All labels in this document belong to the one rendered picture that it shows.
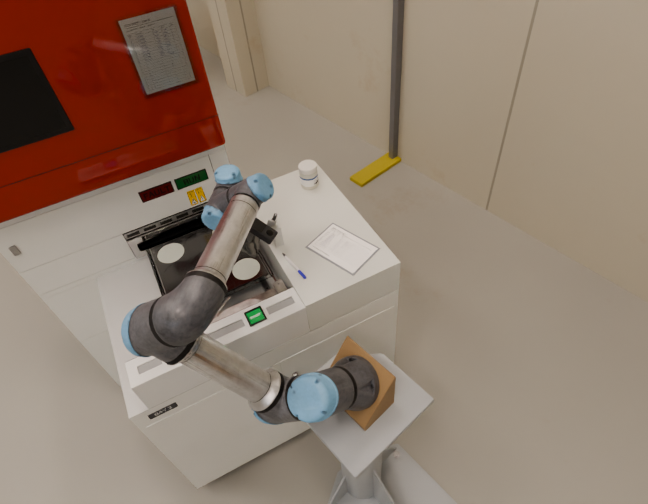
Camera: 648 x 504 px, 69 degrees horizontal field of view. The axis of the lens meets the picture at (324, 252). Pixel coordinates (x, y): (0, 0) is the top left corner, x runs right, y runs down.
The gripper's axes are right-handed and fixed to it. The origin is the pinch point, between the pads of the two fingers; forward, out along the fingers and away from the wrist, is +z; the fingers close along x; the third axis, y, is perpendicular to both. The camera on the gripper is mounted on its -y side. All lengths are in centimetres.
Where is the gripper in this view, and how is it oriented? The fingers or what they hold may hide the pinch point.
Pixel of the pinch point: (256, 254)
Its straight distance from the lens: 160.3
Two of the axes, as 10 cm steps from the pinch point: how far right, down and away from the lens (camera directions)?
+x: -3.7, 7.1, -5.9
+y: -9.2, -2.3, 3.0
